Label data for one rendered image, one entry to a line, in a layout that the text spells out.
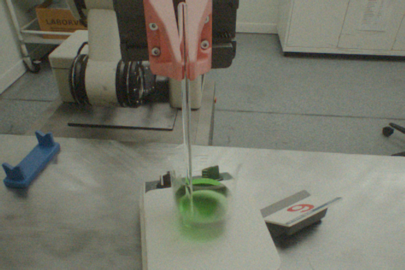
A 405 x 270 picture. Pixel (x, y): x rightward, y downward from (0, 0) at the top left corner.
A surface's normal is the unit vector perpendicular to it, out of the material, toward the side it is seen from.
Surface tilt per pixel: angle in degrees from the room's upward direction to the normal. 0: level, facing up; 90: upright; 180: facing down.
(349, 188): 0
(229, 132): 0
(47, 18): 91
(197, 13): 21
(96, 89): 78
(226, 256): 0
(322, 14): 90
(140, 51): 90
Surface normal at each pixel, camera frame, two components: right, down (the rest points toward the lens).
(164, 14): 0.06, -0.54
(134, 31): 0.13, 0.59
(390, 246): 0.02, -0.80
